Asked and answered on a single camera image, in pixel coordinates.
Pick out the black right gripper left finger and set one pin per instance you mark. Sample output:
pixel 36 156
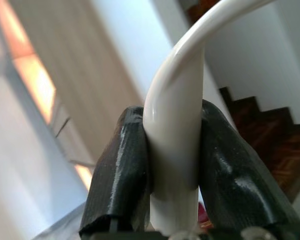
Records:
pixel 120 175

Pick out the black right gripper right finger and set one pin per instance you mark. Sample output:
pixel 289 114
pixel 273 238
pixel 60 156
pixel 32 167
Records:
pixel 230 175

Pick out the dark wooden staircase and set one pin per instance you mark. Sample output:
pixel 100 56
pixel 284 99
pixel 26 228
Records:
pixel 272 140

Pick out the light wooden door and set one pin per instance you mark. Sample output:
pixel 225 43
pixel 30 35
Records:
pixel 77 75

